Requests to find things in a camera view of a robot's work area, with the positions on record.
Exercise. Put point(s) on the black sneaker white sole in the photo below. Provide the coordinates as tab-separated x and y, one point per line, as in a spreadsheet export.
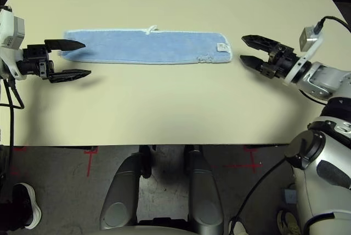
28	205

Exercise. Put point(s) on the light blue towel white trim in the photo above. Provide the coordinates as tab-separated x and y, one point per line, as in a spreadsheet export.
137	46

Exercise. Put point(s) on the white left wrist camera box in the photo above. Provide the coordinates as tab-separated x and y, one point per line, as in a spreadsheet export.
11	27

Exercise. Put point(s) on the red tape floor mark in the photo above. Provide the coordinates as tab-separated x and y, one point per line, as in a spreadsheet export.
89	163

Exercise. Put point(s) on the black trouser leg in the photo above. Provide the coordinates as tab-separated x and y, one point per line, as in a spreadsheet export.
8	218

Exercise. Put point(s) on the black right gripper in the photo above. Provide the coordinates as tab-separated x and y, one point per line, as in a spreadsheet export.
282	61

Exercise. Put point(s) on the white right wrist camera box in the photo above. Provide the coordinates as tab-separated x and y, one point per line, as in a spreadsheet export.
308	40

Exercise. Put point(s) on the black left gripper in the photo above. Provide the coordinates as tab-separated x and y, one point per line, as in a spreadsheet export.
35	61

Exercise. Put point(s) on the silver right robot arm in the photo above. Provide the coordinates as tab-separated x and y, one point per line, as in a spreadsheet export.
318	79

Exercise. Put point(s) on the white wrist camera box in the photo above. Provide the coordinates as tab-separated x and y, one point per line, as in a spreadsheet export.
11	27
308	40

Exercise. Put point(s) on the blue-grey box on floor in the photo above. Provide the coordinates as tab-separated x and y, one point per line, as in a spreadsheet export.
290	196

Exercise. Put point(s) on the yellowish sneaker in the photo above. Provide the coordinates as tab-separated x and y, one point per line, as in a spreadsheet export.
286	222

